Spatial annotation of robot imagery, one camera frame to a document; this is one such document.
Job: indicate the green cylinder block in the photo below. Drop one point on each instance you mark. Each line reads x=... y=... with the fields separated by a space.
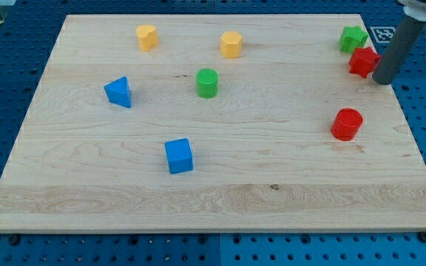
x=207 y=83

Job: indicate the red star block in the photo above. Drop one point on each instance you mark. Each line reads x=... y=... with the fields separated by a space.
x=363 y=61

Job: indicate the yellow heart block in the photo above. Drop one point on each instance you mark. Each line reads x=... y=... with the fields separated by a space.
x=147 y=37

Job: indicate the blue triangle block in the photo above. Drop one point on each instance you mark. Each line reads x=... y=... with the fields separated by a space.
x=119 y=93

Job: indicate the red cylinder block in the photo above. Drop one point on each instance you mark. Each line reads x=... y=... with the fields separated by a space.
x=346 y=124

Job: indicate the blue cube block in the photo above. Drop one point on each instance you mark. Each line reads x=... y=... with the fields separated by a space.
x=179 y=155

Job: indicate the black white fiducial tag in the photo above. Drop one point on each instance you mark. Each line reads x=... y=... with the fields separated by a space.
x=382 y=34

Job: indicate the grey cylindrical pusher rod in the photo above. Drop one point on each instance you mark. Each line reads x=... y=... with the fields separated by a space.
x=406 y=35

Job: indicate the light wooden board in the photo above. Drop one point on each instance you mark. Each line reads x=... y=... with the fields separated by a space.
x=264 y=158

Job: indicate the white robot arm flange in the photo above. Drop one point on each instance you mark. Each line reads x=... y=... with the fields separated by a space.
x=415 y=9

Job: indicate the yellow hexagon block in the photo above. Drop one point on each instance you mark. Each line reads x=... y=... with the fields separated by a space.
x=231 y=43

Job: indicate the green star block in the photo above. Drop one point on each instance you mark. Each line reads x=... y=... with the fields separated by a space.
x=352 y=38

